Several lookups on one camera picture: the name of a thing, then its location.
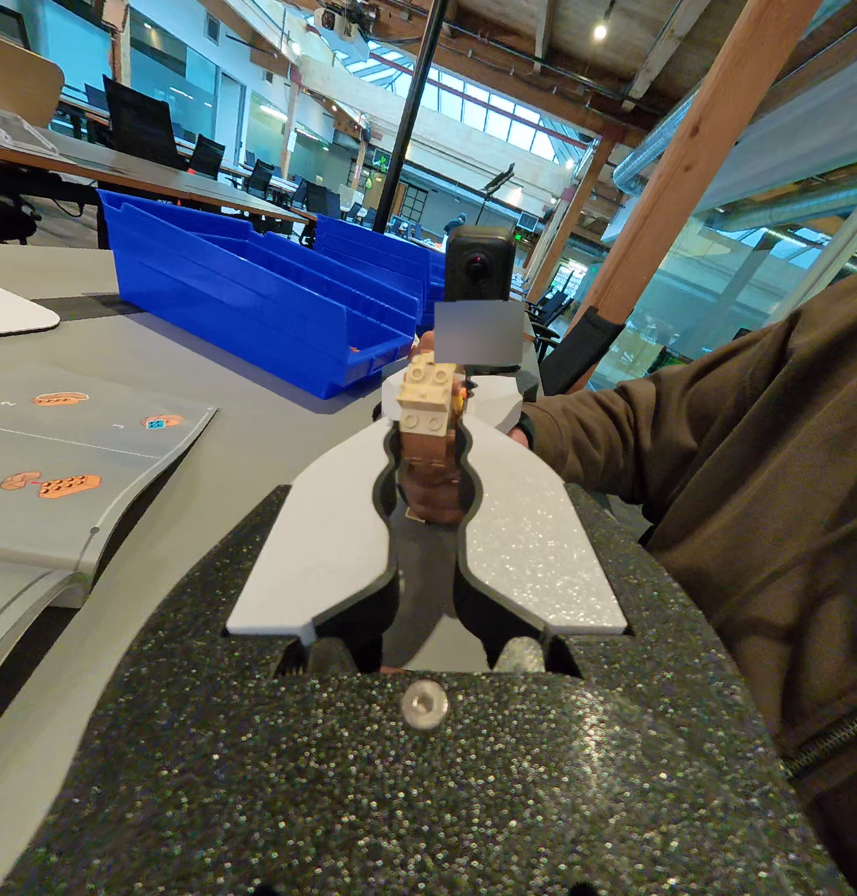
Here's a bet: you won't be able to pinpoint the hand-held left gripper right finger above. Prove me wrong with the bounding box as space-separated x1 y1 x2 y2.
456 419 630 639

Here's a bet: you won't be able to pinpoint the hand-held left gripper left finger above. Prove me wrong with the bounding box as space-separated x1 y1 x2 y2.
225 419 403 646

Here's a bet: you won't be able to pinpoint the brown and tan brick assembly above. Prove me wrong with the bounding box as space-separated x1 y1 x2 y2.
396 352 469 526

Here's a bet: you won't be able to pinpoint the person's right forearm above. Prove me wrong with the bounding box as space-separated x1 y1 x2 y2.
518 269 857 561

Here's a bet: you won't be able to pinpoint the nested blue plastic bins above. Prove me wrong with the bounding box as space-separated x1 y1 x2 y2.
315 213 448 331

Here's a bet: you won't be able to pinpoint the black pole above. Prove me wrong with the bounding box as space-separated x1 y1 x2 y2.
371 0 450 236

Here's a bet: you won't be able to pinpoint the blue plastic bin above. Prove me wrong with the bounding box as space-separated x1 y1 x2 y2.
98 189 420 401

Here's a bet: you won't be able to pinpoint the open instruction booklet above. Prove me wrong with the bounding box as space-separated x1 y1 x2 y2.
0 378 219 694

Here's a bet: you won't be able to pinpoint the long wooden table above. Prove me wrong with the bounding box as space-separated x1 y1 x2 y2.
0 126 310 225

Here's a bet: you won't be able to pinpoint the white rounded board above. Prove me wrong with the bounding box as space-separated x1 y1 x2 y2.
0 279 61 340

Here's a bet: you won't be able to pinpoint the clear plastic tray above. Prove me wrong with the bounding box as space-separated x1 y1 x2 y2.
0 111 60 159

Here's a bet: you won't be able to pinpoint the curved plywood panel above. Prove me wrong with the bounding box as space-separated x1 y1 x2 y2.
0 31 66 131

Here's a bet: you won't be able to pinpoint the thin wooden post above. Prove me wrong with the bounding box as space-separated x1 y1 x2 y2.
523 134 615 298

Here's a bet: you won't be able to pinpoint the silver air duct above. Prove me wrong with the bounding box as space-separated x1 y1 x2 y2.
613 105 705 198

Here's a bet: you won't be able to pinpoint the thick wooden post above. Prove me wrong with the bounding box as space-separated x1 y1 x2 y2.
567 0 822 394

